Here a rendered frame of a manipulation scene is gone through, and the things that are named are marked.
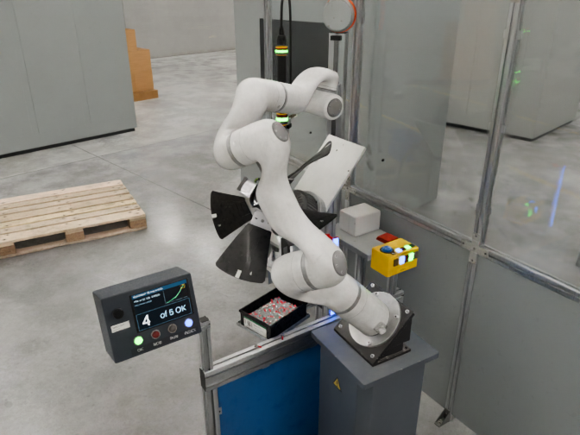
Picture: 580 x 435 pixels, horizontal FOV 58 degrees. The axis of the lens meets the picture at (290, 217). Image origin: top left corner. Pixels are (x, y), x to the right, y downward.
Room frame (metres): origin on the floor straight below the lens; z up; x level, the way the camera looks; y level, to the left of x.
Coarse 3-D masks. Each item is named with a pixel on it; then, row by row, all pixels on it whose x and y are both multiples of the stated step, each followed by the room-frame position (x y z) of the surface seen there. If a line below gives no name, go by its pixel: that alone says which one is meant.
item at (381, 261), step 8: (400, 240) 1.88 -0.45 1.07; (376, 248) 1.82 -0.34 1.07; (416, 248) 1.82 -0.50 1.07; (376, 256) 1.80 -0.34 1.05; (384, 256) 1.76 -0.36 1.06; (392, 256) 1.75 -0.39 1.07; (400, 256) 1.77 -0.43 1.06; (376, 264) 1.79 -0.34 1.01; (384, 264) 1.76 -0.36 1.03; (392, 264) 1.75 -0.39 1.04; (400, 264) 1.78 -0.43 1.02; (408, 264) 1.80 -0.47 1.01; (416, 264) 1.83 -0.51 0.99; (384, 272) 1.75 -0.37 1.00; (392, 272) 1.75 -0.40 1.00; (400, 272) 1.78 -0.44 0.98
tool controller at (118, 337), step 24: (120, 288) 1.25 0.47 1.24; (144, 288) 1.24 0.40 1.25; (168, 288) 1.27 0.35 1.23; (192, 288) 1.31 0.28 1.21; (120, 312) 1.18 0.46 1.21; (168, 312) 1.25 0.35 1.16; (192, 312) 1.28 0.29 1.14; (120, 336) 1.17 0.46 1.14; (144, 336) 1.20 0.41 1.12; (168, 336) 1.23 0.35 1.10; (120, 360) 1.14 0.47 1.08
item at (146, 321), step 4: (144, 312) 1.22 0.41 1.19; (148, 312) 1.22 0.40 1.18; (152, 312) 1.23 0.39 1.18; (136, 316) 1.20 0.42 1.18; (140, 316) 1.21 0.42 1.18; (144, 316) 1.21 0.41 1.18; (148, 316) 1.22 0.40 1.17; (152, 316) 1.22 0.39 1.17; (136, 320) 1.20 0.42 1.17; (140, 320) 1.20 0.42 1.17; (144, 320) 1.21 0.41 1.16; (148, 320) 1.22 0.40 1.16; (152, 320) 1.22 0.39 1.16; (140, 324) 1.20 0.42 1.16; (144, 324) 1.21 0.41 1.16; (148, 324) 1.21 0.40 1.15; (152, 324) 1.22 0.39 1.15; (140, 328) 1.20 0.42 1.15; (144, 328) 1.20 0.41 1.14
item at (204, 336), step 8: (200, 320) 1.36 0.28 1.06; (208, 320) 1.36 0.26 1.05; (200, 336) 1.36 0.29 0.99; (208, 336) 1.36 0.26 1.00; (200, 344) 1.37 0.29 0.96; (208, 344) 1.36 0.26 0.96; (200, 352) 1.37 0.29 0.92; (208, 352) 1.37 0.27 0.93; (208, 360) 1.37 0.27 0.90; (208, 368) 1.36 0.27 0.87
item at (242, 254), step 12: (252, 228) 1.96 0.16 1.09; (240, 240) 1.93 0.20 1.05; (252, 240) 1.92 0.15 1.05; (264, 240) 1.93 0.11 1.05; (228, 252) 1.90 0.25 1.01; (240, 252) 1.89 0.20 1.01; (252, 252) 1.89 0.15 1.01; (264, 252) 1.89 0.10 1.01; (216, 264) 1.89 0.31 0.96; (228, 264) 1.87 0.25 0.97; (240, 264) 1.86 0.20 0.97; (252, 264) 1.86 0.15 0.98; (264, 264) 1.86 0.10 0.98; (240, 276) 1.83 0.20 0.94; (252, 276) 1.82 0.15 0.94; (264, 276) 1.82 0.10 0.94
